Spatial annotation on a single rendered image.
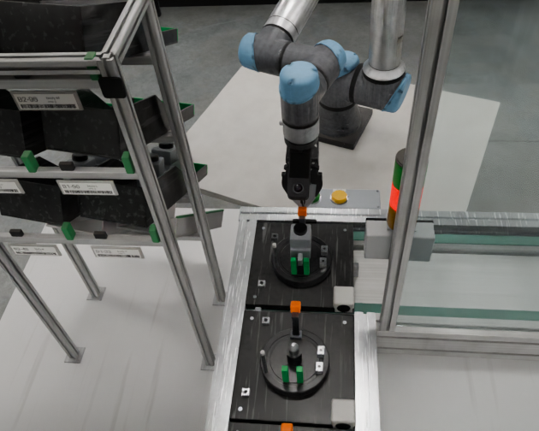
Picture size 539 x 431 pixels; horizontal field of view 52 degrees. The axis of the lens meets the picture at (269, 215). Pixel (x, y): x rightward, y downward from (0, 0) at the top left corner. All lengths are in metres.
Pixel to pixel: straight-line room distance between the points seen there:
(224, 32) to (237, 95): 2.10
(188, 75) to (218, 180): 2.06
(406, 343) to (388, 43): 0.75
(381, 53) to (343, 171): 0.36
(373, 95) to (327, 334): 0.71
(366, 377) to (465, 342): 0.24
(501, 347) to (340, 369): 0.36
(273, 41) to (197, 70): 2.52
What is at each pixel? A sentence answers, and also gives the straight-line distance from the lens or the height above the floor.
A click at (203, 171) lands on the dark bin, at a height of 1.21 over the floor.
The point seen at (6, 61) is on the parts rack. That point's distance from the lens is 0.75.
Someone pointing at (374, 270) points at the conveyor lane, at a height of 0.92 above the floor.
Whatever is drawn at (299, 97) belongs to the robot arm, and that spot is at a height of 1.38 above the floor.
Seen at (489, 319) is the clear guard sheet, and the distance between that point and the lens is 1.22.
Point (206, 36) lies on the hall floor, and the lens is 4.03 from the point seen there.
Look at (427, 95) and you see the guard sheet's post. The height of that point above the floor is 1.56.
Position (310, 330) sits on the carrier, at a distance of 1.19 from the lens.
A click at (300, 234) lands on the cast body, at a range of 1.18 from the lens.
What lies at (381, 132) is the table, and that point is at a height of 0.86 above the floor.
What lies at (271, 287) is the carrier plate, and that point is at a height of 0.97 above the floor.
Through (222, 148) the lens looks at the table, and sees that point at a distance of 1.75.
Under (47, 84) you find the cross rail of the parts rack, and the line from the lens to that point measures 0.75.
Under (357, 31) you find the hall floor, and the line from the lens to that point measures 3.95.
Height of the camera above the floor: 2.01
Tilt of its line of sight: 49 degrees down
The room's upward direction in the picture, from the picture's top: 6 degrees counter-clockwise
